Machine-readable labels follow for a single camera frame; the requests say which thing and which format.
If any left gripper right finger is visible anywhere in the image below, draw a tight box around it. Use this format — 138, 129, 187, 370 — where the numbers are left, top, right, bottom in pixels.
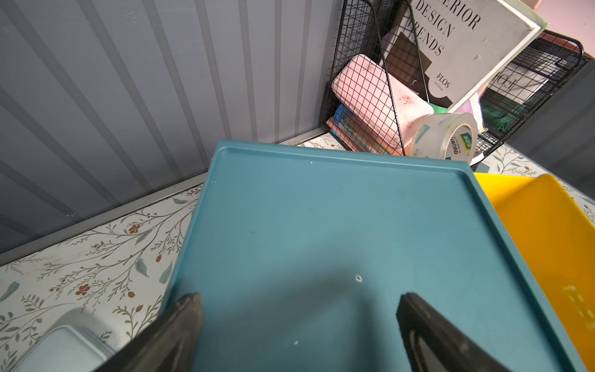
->
396, 292, 508, 371

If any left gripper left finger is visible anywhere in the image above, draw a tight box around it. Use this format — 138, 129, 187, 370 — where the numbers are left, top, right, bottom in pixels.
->
96, 292, 204, 371

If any teal drawer cabinet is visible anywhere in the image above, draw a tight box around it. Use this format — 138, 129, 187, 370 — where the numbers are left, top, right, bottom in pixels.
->
167, 140, 585, 371

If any yellow top drawer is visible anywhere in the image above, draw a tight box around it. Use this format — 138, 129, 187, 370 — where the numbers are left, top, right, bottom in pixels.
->
476, 174, 594, 371

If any light blue plastic box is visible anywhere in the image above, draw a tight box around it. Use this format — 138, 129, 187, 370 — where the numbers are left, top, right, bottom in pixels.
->
12, 309, 116, 371

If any clear packing tape roll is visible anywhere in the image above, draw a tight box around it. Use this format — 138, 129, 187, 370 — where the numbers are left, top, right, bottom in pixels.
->
409, 113, 478, 165

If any pink pouch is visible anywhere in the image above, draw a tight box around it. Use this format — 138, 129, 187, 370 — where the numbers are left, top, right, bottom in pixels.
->
332, 54, 434, 155

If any white design book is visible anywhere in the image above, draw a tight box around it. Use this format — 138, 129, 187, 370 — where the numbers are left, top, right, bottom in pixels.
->
382, 0, 548, 112

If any pink foam board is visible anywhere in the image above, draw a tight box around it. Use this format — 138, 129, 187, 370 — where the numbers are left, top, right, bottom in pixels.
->
522, 0, 594, 57

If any black wire desk organizer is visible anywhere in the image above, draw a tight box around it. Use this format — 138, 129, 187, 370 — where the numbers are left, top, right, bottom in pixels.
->
321, 1, 587, 155

